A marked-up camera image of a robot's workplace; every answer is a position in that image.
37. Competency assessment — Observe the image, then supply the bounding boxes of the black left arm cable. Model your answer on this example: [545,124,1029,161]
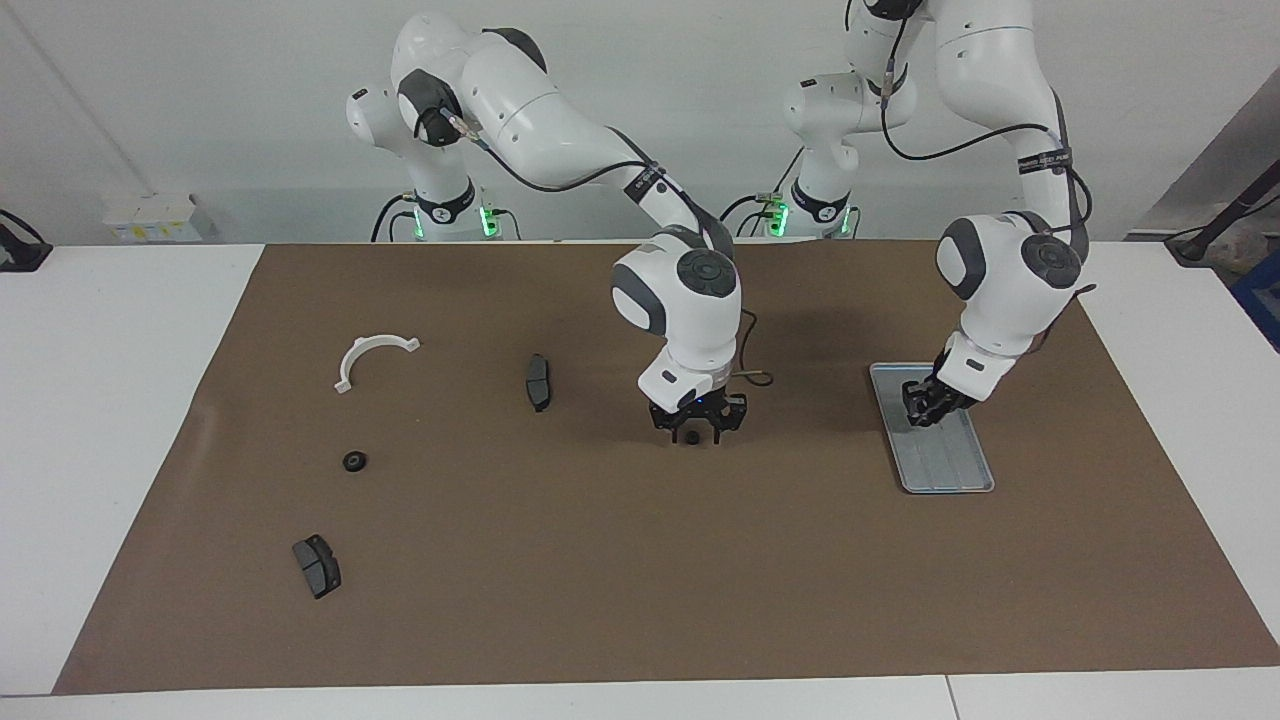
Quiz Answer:
[850,0,1098,353]

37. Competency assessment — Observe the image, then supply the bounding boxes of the wide dark brake pad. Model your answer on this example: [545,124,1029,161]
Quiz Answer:
[292,534,342,600]

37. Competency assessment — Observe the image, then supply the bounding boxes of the black clamp mount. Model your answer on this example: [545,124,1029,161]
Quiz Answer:
[0,208,53,273]

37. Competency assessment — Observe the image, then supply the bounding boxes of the black right arm base cable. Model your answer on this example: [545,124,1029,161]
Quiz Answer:
[372,193,416,243]

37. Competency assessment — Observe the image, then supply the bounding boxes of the blue box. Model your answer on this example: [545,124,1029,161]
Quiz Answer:
[1232,250,1280,351]

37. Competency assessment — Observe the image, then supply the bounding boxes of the grey metal tray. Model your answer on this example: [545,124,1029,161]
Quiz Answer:
[868,362,997,495]

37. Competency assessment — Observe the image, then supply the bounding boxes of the brown table mat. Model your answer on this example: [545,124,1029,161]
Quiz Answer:
[52,238,1280,696]

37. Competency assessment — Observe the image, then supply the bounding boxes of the black stand pole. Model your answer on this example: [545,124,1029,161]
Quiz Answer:
[1165,160,1280,266]

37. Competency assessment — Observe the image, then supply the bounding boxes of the white curved plastic bracket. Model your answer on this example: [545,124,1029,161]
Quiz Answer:
[334,335,422,394]

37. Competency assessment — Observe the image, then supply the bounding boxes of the white wall socket box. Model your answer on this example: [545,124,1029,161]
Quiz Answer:
[103,195,216,244]

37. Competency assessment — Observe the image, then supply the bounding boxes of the black left arm base cables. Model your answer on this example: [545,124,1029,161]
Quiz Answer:
[710,148,806,239]

